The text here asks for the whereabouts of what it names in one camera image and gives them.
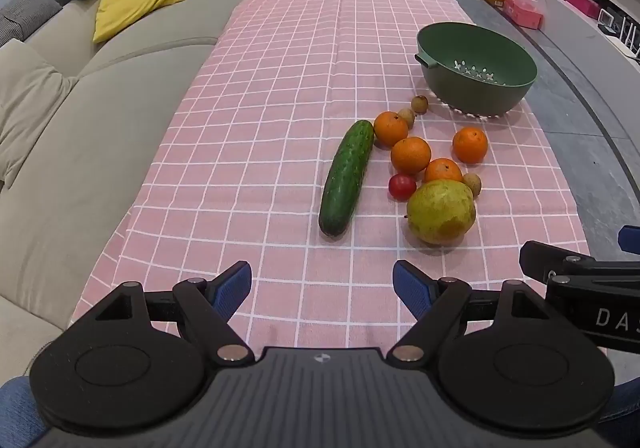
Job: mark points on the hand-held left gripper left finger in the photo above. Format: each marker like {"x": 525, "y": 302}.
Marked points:
{"x": 232, "y": 285}

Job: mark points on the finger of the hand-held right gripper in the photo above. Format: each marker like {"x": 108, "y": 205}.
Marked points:
{"x": 631, "y": 239}
{"x": 550, "y": 258}

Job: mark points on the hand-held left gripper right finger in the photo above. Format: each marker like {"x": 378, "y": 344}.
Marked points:
{"x": 410, "y": 285}

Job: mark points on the yellow-green pear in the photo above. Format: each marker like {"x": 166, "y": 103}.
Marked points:
{"x": 440, "y": 213}

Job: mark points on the red tomato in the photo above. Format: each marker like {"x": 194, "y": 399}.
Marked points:
{"x": 402, "y": 187}

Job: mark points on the brown longan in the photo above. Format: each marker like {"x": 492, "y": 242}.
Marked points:
{"x": 472, "y": 184}
{"x": 406, "y": 117}
{"x": 419, "y": 104}

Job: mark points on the orange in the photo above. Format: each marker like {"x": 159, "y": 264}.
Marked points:
{"x": 470, "y": 144}
{"x": 391, "y": 128}
{"x": 410, "y": 155}
{"x": 443, "y": 171}

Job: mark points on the green cucumber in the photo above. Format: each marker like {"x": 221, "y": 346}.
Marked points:
{"x": 346, "y": 177}

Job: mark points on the green colander bowl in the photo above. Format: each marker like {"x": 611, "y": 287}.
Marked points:
{"x": 500, "y": 52}

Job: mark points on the person's right leg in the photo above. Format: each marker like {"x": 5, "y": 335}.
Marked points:
{"x": 625, "y": 403}

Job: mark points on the person's leg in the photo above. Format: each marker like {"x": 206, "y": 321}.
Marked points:
{"x": 625, "y": 403}
{"x": 12, "y": 408}

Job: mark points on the pink checkered tablecloth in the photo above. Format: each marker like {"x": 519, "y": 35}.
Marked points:
{"x": 260, "y": 127}

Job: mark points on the beige sofa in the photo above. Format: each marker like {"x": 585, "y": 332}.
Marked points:
{"x": 90, "y": 167}

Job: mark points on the white low cabinet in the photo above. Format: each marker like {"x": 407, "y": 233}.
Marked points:
{"x": 575, "y": 22}

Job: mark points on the magenta box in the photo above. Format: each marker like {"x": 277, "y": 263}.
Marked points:
{"x": 582, "y": 2}

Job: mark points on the pink box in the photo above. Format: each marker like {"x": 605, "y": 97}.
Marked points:
{"x": 524, "y": 10}

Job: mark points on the person's left leg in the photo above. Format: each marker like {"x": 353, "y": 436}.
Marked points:
{"x": 12, "y": 408}

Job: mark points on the beige cushion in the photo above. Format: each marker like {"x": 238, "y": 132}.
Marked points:
{"x": 27, "y": 102}

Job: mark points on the yellow pillow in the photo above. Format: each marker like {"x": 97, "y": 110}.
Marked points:
{"x": 135, "y": 2}

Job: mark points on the grey striped cushion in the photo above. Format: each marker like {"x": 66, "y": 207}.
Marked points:
{"x": 25, "y": 12}

